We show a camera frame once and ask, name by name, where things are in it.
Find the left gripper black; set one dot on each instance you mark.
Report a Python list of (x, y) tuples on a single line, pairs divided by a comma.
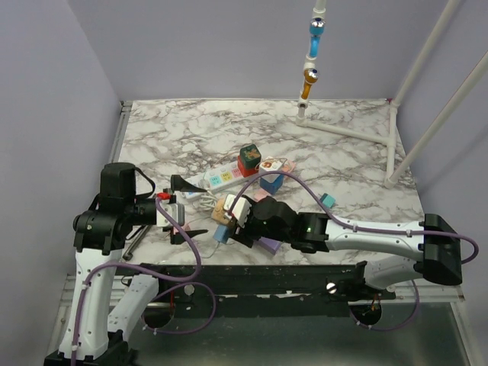
[(179, 184)]

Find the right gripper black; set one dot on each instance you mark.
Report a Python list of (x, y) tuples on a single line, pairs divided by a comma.
[(245, 234)]

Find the pink cube socket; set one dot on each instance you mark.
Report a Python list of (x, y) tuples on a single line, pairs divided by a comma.
[(186, 227)]

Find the purple USB power strip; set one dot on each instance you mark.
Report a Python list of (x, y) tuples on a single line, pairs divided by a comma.
[(270, 245)]

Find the beige cube socket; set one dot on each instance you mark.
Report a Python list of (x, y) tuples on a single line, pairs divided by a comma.
[(220, 214)]

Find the white power strip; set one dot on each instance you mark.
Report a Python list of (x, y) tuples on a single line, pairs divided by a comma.
[(220, 178)]

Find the light blue plug adapter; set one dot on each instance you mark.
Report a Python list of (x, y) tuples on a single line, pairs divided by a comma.
[(222, 234)]

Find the teal plug adapter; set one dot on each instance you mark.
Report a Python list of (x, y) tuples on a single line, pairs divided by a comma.
[(327, 200)]

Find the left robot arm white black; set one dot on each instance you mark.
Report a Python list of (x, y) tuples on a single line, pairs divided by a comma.
[(110, 295)]

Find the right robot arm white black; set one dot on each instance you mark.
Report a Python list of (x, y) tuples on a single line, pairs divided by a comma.
[(434, 257)]

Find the blue cube socket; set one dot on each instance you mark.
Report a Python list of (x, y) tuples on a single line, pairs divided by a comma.
[(271, 187)]

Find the red cube socket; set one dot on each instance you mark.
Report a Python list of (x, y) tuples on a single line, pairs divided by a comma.
[(244, 171)]

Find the white tiger cube socket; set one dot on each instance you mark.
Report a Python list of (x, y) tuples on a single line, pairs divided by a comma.
[(271, 164)]

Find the dark green cube socket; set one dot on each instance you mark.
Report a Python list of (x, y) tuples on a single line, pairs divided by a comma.
[(250, 156)]

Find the blue orange pipe stand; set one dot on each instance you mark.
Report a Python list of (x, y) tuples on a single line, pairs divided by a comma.
[(310, 72)]

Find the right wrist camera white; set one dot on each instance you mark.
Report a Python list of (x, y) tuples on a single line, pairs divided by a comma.
[(240, 211)]

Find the grey metal crank handle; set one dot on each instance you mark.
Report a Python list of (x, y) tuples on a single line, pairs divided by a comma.
[(135, 240)]

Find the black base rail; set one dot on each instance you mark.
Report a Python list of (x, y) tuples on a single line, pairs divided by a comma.
[(250, 291)]

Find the white PVC pipe frame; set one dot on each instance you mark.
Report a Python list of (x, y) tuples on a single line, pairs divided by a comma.
[(451, 63)]

